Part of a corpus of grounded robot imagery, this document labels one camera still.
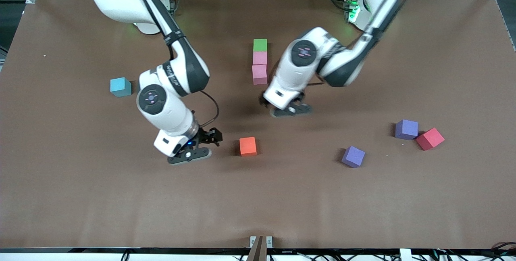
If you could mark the brown wooden post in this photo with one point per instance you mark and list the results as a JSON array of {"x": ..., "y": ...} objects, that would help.
[{"x": 258, "y": 251}]

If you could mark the brown table mat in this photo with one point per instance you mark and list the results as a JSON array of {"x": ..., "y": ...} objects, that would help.
[{"x": 121, "y": 192}]

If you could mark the green foam cube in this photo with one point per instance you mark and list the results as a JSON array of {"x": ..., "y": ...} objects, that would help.
[{"x": 260, "y": 45}]

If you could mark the red foam cube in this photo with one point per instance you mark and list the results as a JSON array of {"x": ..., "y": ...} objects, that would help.
[{"x": 429, "y": 139}]

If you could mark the pink foam cube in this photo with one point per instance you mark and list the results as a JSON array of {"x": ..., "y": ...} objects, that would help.
[
  {"x": 260, "y": 58},
  {"x": 259, "y": 74}
]

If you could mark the purple foam cube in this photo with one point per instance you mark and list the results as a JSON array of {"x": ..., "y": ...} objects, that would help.
[
  {"x": 406, "y": 129},
  {"x": 353, "y": 157}
]

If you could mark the light blue foam cube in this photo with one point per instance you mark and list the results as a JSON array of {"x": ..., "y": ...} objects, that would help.
[{"x": 120, "y": 87}]

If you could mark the small metal corner bracket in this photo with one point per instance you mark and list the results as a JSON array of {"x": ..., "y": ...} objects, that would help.
[
  {"x": 252, "y": 241},
  {"x": 269, "y": 241}
]

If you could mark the white plastic block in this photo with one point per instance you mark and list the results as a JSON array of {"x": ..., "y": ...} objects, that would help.
[{"x": 405, "y": 255}]

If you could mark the left white Franka arm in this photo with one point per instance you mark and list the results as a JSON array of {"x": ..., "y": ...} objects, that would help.
[{"x": 306, "y": 67}]

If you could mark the orange foam cube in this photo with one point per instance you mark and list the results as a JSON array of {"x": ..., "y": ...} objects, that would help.
[{"x": 248, "y": 146}]

